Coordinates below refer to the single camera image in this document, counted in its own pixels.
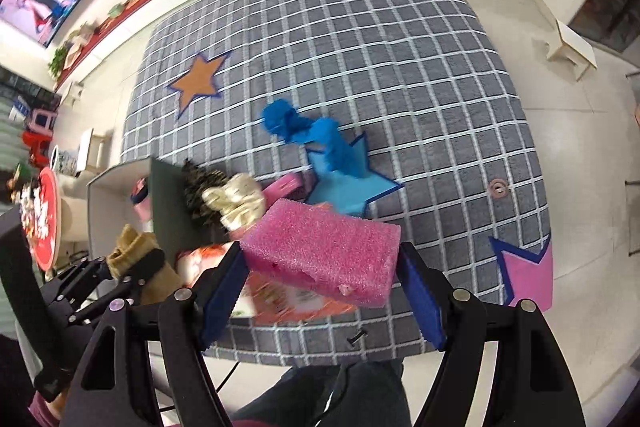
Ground grey checkered star blanket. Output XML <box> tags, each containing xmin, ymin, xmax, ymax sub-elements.
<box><xmin>117</xmin><ymin>0</ymin><xmax>553</xmax><ymax>368</ymax></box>

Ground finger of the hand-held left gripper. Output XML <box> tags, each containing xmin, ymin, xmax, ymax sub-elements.
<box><xmin>70</xmin><ymin>251</ymin><xmax>167</xmax><ymax>323</ymax></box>
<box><xmin>47</xmin><ymin>257</ymin><xmax>108</xmax><ymax>304</ymax></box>

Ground white storage box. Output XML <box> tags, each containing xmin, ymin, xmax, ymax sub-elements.
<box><xmin>86</xmin><ymin>156</ymin><xmax>226</xmax><ymax>268</ymax></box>

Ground round red tray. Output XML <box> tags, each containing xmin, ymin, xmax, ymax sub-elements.
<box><xmin>27</xmin><ymin>167</ymin><xmax>63</xmax><ymax>268</ymax></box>

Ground red patterned cardboard box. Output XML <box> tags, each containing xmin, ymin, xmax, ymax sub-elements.
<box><xmin>231</xmin><ymin>269</ymin><xmax>358</xmax><ymax>323</ymax></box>

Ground leopard print scrunchie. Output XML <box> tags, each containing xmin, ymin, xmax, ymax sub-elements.
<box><xmin>181</xmin><ymin>159</ymin><xmax>231</xmax><ymax>220</ymax></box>

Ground red-topped white ledge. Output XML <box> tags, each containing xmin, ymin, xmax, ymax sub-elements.
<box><xmin>52</xmin><ymin>0</ymin><xmax>251</xmax><ymax>92</ymax></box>

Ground cream polka-dot bow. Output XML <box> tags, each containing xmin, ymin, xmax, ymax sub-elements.
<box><xmin>201</xmin><ymin>173</ymin><xmax>267</xmax><ymax>238</ymax></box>

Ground white printed bucket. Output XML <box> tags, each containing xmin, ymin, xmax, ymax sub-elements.
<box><xmin>47</xmin><ymin>147</ymin><xmax>76</xmax><ymax>175</ymax></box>

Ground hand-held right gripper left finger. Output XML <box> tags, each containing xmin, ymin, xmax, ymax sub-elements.
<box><xmin>60</xmin><ymin>241</ymin><xmax>251</xmax><ymax>427</ymax></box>

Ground red plastic stool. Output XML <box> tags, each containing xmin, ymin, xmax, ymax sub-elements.
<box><xmin>22</xmin><ymin>132</ymin><xmax>49</xmax><ymax>158</ymax></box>

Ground pink plastic stool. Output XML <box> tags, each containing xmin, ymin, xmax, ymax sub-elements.
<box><xmin>27</xmin><ymin>109</ymin><xmax>58</xmax><ymax>132</ymax></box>

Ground white wooden stool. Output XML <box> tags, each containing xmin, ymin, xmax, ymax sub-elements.
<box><xmin>545</xmin><ymin>19</ymin><xmax>598</xmax><ymax>80</ymax></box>

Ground white low stool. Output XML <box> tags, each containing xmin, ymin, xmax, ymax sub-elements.
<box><xmin>75</xmin><ymin>127</ymin><xmax>113</xmax><ymax>172</ymax></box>

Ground small trailing green plant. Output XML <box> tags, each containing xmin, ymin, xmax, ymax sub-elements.
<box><xmin>47</xmin><ymin>47</ymin><xmax>71</xmax><ymax>78</ymax></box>

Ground blue crinkled cloth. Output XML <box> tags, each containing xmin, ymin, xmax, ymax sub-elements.
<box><xmin>262</xmin><ymin>99</ymin><xmax>368</xmax><ymax>178</ymax></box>

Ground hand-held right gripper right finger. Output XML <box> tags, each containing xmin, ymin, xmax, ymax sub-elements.
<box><xmin>397</xmin><ymin>241</ymin><xmax>586</xmax><ymax>427</ymax></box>

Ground person's legs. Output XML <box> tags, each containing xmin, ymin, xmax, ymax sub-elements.
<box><xmin>227</xmin><ymin>357</ymin><xmax>413</xmax><ymax>427</ymax></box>

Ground pink foam sponge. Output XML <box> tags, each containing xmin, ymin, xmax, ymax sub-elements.
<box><xmin>239</xmin><ymin>198</ymin><xmax>402</xmax><ymax>308</ymax></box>

